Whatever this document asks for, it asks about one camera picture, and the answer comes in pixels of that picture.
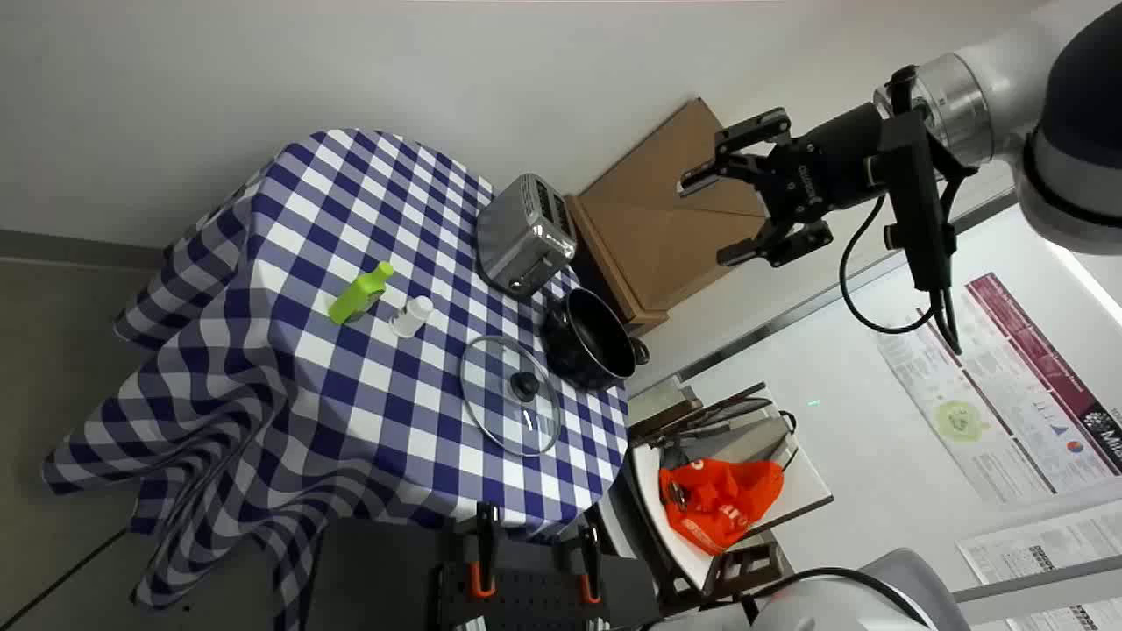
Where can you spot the white printed paper sheet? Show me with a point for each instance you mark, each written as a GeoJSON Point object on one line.
{"type": "Point", "coordinates": [1052, 549]}

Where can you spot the green plastic bottle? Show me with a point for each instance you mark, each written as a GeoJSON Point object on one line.
{"type": "Point", "coordinates": [356, 300]}

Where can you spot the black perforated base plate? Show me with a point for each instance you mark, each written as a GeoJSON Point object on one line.
{"type": "Point", "coordinates": [527, 596]}

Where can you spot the large brown cardboard box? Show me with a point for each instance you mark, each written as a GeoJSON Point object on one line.
{"type": "Point", "coordinates": [652, 223]}

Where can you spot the silver toaster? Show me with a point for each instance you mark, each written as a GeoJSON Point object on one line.
{"type": "Point", "coordinates": [519, 238]}

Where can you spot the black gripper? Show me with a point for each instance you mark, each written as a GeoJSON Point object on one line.
{"type": "Point", "coordinates": [827, 158]}

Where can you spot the glass lid with black knob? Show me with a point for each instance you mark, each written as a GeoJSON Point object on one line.
{"type": "Point", "coordinates": [527, 382]}

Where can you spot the orange plastic bag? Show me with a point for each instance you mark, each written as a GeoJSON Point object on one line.
{"type": "Point", "coordinates": [719, 505]}

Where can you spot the white board with metal frame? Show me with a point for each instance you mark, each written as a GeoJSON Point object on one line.
{"type": "Point", "coordinates": [852, 423]}

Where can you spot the small white bottle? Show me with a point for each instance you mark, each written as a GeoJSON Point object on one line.
{"type": "Point", "coordinates": [410, 318]}

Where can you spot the poster with maroon header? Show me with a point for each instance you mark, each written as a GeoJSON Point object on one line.
{"type": "Point", "coordinates": [1039, 361]}

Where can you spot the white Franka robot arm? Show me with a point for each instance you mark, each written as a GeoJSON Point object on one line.
{"type": "Point", "coordinates": [1052, 82]}

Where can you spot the dish rack with orange items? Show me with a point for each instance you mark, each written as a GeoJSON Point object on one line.
{"type": "Point", "coordinates": [647, 486]}

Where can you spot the black clamp with orange grip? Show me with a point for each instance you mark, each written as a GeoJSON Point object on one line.
{"type": "Point", "coordinates": [589, 591]}
{"type": "Point", "coordinates": [477, 579]}

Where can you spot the black cooking pot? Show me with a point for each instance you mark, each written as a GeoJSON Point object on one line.
{"type": "Point", "coordinates": [589, 343]}

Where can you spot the blue white checkered tablecloth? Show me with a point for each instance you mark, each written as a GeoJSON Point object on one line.
{"type": "Point", "coordinates": [352, 389]}

